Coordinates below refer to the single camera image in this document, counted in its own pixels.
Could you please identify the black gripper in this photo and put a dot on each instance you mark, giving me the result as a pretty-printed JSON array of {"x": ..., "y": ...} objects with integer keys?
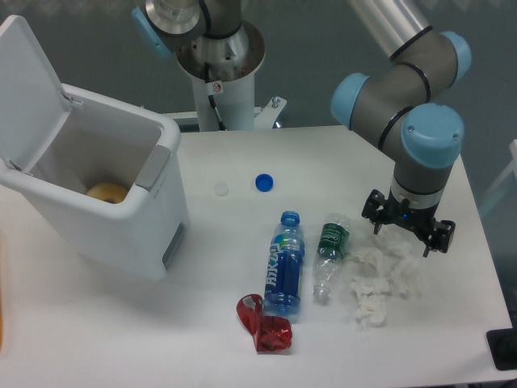
[{"x": 381, "y": 211}]

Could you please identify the white bottle cap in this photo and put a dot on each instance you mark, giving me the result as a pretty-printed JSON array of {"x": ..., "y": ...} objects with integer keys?
[{"x": 221, "y": 189}]

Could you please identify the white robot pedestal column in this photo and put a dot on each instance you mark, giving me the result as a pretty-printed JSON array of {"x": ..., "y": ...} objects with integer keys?
[{"x": 232, "y": 103}]

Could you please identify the white metal mounting bracket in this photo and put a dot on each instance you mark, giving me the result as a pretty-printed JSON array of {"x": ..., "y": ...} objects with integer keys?
[{"x": 268, "y": 117}]

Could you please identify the white trash bin lid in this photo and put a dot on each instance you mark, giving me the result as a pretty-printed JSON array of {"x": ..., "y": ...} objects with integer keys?
[{"x": 34, "y": 105}]

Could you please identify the brown round item in bin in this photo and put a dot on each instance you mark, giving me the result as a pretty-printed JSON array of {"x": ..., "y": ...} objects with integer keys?
[{"x": 108, "y": 192}]

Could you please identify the blue plastic drink bottle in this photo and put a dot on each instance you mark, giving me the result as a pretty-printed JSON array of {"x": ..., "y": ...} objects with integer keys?
[{"x": 284, "y": 267}]

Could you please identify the white trash bin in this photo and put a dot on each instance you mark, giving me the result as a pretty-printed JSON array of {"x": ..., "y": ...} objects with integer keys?
[{"x": 103, "y": 173}]

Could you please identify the clear bottle with green label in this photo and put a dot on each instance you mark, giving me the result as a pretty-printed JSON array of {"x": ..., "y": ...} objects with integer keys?
[{"x": 331, "y": 251}]

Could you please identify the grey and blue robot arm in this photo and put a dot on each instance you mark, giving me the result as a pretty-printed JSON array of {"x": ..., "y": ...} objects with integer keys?
[{"x": 220, "y": 52}]

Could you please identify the crumpled white tissue paper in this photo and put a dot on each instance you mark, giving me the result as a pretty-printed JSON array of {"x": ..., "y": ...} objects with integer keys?
[{"x": 385, "y": 266}]

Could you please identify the crumpled red foil wrapper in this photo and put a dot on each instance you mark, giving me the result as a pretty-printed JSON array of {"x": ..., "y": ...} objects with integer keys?
[{"x": 269, "y": 333}]

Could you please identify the blue bottle cap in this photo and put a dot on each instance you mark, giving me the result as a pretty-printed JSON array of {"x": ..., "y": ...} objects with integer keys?
[{"x": 264, "y": 182}]

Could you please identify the black device at table edge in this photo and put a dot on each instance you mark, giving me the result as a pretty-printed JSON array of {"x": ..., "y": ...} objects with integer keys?
[{"x": 502, "y": 344}]

